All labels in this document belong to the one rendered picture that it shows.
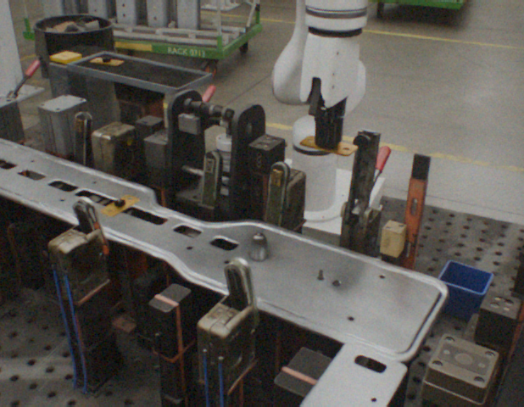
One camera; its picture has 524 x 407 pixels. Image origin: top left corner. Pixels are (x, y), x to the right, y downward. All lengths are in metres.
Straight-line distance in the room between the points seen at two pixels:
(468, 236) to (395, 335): 0.89
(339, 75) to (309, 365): 0.42
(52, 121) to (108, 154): 0.19
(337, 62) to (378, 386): 0.45
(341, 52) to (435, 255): 0.96
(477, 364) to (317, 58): 0.46
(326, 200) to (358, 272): 0.59
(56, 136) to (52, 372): 0.56
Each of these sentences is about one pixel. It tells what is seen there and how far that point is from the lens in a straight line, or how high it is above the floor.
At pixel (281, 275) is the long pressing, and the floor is 1.00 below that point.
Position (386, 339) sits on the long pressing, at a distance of 0.96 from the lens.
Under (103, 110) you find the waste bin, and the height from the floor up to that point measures 0.18.
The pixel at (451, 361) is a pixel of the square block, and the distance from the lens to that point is 0.86.
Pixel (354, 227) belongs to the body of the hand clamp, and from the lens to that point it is 1.15.
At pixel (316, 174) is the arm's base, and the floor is 0.91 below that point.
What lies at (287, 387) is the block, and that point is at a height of 0.98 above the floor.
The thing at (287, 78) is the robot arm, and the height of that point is 1.18.
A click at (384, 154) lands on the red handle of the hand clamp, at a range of 1.19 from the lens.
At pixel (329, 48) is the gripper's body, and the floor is 1.41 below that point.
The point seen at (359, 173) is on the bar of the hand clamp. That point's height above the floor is 1.14.
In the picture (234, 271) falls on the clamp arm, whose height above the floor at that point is 1.11.
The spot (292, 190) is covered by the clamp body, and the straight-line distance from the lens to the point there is 1.22.
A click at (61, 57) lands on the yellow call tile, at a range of 1.77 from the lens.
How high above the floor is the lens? 1.64
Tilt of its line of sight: 30 degrees down
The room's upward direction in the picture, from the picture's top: straight up
